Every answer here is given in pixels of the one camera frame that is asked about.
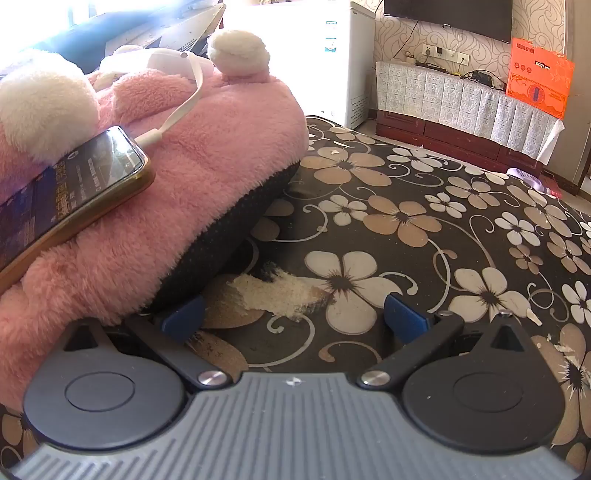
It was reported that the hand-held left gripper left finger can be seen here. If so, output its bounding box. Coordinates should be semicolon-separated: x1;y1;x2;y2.
60;295;234;392

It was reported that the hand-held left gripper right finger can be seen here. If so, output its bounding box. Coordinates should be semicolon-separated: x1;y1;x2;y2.
355;294;532;391

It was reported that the pink plush cushion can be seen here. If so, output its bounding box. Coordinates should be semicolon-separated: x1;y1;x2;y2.
0;30;308;414

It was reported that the smartphone with gold case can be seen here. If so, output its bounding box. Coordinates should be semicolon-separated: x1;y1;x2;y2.
0;126;155;289

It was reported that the purple detergent bottle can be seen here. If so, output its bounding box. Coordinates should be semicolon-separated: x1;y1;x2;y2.
507;167;546;190

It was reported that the dark red TV cabinet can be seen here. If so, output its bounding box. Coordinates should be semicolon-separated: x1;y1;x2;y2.
375;60;585;197

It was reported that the white lace cloth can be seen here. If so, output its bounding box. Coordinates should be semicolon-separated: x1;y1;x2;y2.
375;60;561;153

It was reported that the white chest freezer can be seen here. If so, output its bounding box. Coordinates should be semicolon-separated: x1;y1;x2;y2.
300;0;376;130

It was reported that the white power bank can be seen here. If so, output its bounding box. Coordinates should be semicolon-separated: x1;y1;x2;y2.
141;48;195;77

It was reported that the orange cardboard box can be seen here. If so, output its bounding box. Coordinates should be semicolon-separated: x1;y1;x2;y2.
505;38;575;120

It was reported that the blue board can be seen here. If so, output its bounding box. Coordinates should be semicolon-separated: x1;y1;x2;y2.
23;2;227;63

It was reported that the white charging cable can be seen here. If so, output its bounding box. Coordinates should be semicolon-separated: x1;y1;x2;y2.
136;51;205;145

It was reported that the white wall socket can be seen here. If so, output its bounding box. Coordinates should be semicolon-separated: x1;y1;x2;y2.
422;45;469;65

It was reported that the wall-mounted television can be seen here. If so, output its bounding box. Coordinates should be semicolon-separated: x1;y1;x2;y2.
383;0;514;44

